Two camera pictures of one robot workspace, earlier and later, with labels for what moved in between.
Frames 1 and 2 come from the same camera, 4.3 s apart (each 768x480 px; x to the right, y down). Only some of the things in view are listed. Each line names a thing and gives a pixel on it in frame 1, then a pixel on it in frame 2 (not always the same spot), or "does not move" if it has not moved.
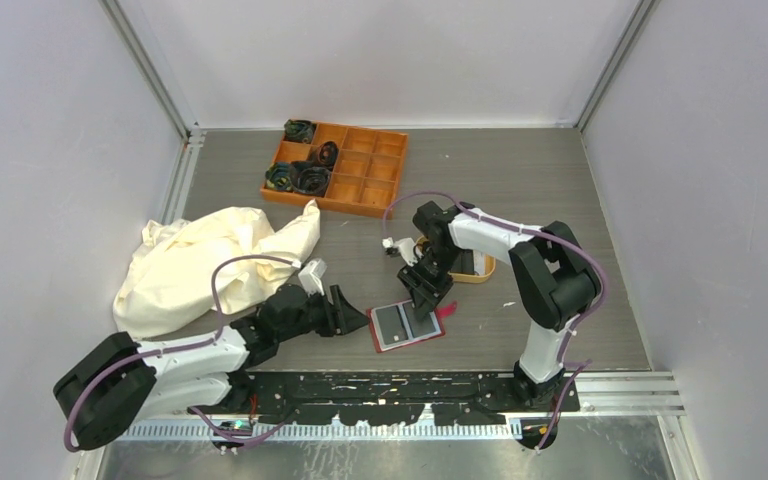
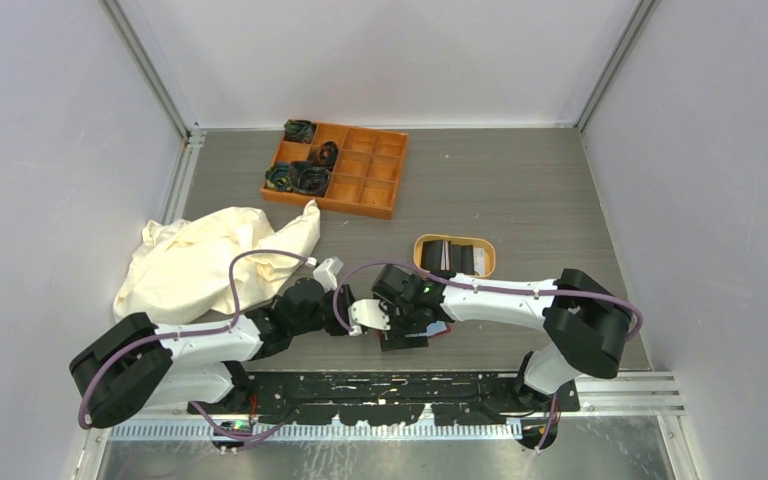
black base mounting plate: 389,397 does not move
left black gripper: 340,316 does not move
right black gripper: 425,297 -> 396,330
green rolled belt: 277,176 does not move
